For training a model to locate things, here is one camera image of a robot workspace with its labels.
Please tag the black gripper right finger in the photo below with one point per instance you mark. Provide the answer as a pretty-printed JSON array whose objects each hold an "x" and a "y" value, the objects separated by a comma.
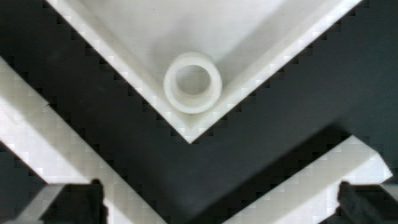
[{"x": 366, "y": 204}]

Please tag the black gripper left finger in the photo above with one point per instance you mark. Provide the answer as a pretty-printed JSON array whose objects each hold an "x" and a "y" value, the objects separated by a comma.
[{"x": 66, "y": 204}]

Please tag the white square tabletop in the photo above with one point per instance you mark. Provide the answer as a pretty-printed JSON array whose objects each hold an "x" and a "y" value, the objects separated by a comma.
[{"x": 198, "y": 49}]

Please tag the white obstacle fence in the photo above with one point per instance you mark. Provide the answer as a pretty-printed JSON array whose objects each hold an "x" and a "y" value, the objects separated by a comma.
[{"x": 38, "y": 136}]

